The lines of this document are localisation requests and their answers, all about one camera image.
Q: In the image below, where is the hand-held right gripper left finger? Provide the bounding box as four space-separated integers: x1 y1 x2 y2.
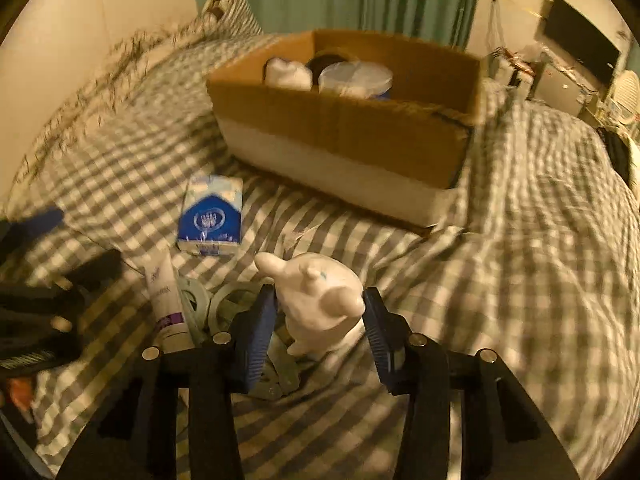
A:
56 284 279 480

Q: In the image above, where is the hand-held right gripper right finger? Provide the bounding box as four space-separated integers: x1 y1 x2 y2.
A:
361 287 582 480

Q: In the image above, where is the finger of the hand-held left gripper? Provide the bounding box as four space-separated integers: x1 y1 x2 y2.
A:
55 249 124 293
0 207 67 253

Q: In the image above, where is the white animal figurine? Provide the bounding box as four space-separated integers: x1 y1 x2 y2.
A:
254 252 367 362

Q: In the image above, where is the brown cardboard box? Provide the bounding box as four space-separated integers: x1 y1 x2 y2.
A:
206 29 487 231

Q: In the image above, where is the grey metal clip tool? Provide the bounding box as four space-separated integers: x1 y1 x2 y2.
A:
247 332 303 402

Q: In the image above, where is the pale green tape roll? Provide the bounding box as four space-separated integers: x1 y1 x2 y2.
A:
175 276 212 341
207 282 262 333

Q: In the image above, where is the white cream tube purple band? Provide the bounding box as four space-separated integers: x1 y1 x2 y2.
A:
141 249 196 355

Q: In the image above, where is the blue tissue pack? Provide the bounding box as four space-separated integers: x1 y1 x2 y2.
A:
176 175 245 257

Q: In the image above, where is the grey checked blanket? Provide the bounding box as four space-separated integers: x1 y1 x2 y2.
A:
0 32 640 480

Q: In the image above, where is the white round tub blue label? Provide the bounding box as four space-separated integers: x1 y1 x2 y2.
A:
318 61 394 101

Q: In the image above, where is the white cloth bundle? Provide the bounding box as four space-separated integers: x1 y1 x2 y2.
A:
264 57 313 92

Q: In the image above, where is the patterned pillow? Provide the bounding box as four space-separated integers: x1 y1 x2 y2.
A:
199 0 265 38

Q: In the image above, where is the dark bag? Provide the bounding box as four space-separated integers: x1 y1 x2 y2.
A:
597 127 638 186

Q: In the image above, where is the cluttered desk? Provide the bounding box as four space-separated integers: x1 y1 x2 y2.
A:
487 45 608 118

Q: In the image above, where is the white chair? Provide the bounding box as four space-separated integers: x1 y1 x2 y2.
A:
602 70 640 128

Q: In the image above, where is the black wall television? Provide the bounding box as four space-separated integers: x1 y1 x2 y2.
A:
542 0 622 86

